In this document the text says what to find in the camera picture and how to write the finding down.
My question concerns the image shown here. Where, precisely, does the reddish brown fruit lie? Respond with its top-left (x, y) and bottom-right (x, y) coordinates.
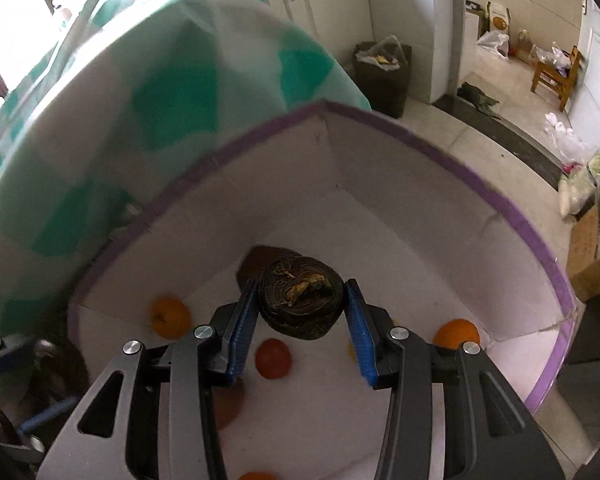
top-left (213, 382), bottom-right (246, 432)

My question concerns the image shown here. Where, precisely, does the white plastic bag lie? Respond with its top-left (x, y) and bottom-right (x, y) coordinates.
top-left (477, 30), bottom-right (511, 59)

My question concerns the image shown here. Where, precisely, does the dark trash bin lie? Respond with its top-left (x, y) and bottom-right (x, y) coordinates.
top-left (353, 35), bottom-right (414, 119)

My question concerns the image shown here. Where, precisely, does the dark wrinkled passion fruit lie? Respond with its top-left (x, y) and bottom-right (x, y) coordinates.
top-left (257, 255), bottom-right (345, 342)

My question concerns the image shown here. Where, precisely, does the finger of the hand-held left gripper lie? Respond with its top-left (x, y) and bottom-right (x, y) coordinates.
top-left (16, 398), bottom-right (79, 436)

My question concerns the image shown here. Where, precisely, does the green checkered tablecloth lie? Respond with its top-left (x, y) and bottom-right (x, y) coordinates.
top-left (0, 0), bottom-right (374, 337)

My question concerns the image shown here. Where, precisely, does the white box with purple rim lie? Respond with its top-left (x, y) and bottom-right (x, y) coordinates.
top-left (67, 100), bottom-right (579, 480)

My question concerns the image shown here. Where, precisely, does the brown cardboard box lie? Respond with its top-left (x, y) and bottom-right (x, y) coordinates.
top-left (565, 204), bottom-right (600, 304)

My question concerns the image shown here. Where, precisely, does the wrinkled red apple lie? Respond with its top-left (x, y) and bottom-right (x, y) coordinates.
top-left (236, 245), bottom-right (287, 287)

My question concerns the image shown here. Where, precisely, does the dark crumpled cloth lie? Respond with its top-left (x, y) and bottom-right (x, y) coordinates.
top-left (457, 82), bottom-right (502, 119)

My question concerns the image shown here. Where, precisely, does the red tomato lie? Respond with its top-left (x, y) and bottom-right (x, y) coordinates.
top-left (255, 338), bottom-right (292, 380)

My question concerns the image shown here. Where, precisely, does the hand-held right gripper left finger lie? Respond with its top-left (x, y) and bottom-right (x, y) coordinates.
top-left (37, 279), bottom-right (260, 480)

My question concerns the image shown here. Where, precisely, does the carton with orange picture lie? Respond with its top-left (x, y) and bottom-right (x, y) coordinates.
top-left (485, 1), bottom-right (510, 36)

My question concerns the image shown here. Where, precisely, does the clear bag of vegetables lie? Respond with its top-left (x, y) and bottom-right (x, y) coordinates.
top-left (557, 150), bottom-right (600, 222)

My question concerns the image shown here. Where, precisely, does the wooden chair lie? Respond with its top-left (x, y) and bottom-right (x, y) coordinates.
top-left (531, 45), bottom-right (584, 112)

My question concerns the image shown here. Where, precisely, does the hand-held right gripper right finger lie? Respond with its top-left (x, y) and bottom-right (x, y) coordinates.
top-left (343, 279), bottom-right (566, 480)

